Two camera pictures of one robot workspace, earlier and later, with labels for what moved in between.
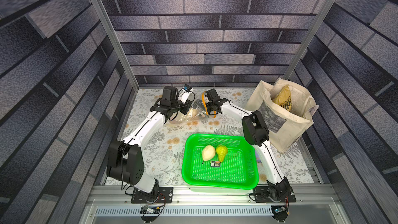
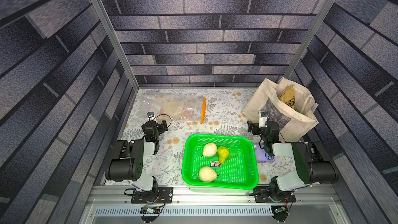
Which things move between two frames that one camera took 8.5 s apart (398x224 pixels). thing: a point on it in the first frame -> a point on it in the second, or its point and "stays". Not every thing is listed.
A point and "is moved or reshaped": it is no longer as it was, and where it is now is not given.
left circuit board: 149,209 stays
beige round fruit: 208,153 is moved or reshaped
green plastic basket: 238,169 stays
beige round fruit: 195,112 -> 207,174
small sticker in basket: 215,164 stays
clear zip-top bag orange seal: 198,108 is moved or reshaped
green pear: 221,150 stays
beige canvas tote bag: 287,108 stays
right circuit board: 279,212 stays
